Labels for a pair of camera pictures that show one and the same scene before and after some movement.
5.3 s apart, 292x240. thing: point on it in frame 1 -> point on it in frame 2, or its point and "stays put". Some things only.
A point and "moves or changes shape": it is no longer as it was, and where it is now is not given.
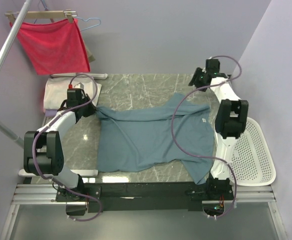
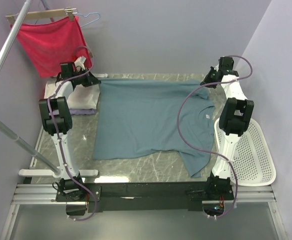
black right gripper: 197,72 -> 206,81
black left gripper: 91,111 -> 90,79
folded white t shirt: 55,90 stays put
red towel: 56,47 stays put
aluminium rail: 45,194 stays put
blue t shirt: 177,128 moves or changes shape
